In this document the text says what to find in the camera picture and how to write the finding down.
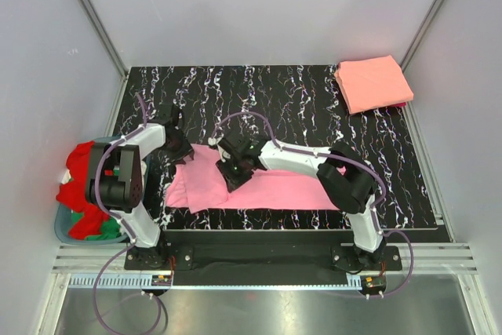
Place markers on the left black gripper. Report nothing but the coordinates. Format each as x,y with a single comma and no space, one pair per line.
185,151

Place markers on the pink t shirt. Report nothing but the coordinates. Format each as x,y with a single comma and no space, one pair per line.
199,185

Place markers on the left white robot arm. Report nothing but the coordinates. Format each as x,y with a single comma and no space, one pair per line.
115,181

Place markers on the folded salmon t shirt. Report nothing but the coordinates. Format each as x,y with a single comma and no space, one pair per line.
371,84

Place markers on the blue laundry basket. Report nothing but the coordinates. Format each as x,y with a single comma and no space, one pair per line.
63,218

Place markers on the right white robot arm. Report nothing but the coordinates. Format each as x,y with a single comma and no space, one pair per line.
347,181

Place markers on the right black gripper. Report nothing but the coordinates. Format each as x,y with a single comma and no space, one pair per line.
232,182

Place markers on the green t shirt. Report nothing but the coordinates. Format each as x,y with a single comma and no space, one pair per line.
109,229

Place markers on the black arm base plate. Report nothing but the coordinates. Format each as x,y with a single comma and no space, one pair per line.
190,249

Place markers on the red t shirt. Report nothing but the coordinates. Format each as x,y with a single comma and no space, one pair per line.
85,217

